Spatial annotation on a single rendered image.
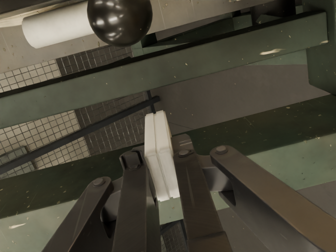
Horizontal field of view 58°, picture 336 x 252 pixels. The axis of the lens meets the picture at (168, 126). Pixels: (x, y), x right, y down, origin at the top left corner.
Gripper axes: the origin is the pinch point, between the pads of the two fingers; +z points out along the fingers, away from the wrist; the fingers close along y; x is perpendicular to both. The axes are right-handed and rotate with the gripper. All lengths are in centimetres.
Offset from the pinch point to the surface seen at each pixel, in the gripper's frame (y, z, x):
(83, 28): -4.8, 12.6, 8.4
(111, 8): -0.5, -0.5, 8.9
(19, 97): -16.8, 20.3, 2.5
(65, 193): -12.6, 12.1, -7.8
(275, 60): 33, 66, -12
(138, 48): -6, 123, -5
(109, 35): -1.0, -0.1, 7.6
